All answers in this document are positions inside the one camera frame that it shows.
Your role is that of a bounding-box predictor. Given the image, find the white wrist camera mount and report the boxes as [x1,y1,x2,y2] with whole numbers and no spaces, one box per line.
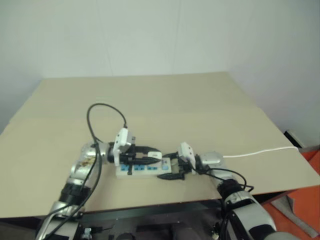
[176,141,197,169]
[112,127,133,167]

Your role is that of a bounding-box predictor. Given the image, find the black table frame bar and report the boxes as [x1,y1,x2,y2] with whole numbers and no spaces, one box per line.
[81,199,226,224]

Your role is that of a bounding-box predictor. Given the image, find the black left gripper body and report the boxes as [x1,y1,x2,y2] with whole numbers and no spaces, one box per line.
[119,144,139,176]

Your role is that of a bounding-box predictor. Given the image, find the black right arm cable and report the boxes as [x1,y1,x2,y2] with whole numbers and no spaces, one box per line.
[196,167,255,238]

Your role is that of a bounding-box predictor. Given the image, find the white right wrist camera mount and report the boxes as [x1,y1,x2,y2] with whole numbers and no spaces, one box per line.
[176,141,197,169]

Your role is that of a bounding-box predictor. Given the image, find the white power strip cable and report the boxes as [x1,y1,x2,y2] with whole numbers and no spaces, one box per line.
[222,146,300,159]

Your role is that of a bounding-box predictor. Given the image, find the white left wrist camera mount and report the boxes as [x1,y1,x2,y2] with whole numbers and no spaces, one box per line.
[112,127,133,167]

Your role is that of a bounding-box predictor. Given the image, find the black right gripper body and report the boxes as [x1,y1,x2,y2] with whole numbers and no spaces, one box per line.
[176,159,194,176]

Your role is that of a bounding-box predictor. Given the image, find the grey foam strip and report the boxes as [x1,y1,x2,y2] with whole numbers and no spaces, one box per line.
[271,195,319,238]

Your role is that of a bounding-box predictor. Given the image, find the white charger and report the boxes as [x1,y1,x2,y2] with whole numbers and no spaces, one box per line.
[146,150,162,161]

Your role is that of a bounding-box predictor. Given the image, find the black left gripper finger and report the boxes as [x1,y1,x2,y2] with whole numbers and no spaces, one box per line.
[136,145,161,155]
[136,157,161,167]

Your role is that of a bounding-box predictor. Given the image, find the white power strip blue sockets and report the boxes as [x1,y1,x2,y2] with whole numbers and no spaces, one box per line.
[115,157,176,180]

